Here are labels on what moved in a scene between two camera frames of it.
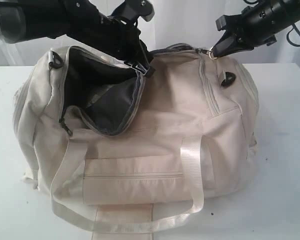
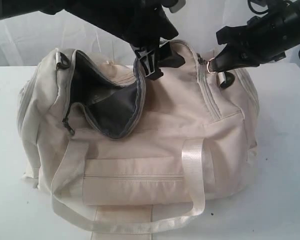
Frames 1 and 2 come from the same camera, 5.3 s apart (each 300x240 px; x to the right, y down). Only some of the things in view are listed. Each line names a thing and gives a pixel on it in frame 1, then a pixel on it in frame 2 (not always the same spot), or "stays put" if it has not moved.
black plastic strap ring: x=53 y=64 -> x=65 y=63
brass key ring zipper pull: x=214 y=58 -> x=207 y=65
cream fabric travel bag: x=112 y=146 stays put
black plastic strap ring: x=230 y=78 stays put
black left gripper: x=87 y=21 -> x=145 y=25
